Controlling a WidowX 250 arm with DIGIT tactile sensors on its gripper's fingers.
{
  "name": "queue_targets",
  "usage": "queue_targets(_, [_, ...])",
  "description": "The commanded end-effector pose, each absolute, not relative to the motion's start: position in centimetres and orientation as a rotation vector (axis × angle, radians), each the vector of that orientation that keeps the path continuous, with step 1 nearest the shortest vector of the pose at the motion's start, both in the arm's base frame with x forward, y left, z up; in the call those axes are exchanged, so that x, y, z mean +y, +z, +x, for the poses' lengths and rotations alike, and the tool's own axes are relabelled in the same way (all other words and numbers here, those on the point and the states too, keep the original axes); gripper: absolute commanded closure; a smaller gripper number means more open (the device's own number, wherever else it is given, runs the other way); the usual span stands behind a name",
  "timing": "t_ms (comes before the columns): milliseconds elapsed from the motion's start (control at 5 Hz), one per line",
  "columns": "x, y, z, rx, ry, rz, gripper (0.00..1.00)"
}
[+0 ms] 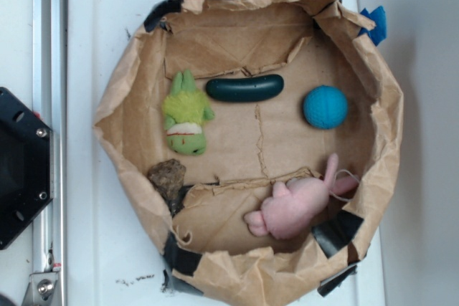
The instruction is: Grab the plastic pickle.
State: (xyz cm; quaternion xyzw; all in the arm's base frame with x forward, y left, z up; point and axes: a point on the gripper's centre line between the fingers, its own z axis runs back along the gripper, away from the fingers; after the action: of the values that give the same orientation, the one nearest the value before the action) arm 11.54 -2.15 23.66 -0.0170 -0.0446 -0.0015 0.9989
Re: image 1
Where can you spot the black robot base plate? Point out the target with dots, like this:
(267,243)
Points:
(25,167)

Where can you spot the brown rock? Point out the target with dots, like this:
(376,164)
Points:
(167,178)

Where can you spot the white plastic board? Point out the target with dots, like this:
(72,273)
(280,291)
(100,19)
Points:
(123,245)

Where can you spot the blue textured ball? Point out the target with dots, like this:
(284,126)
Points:
(325,107)

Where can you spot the brown paper bag tray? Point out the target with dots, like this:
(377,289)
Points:
(252,145)

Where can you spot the dark green plastic pickle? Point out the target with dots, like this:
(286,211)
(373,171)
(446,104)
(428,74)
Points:
(248,89)

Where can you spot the green plush toy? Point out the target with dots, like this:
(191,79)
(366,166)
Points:
(186,109)

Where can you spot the pink plush bunny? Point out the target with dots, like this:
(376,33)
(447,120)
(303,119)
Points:
(294,204)

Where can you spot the aluminium frame rail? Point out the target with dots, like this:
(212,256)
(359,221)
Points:
(47,282)

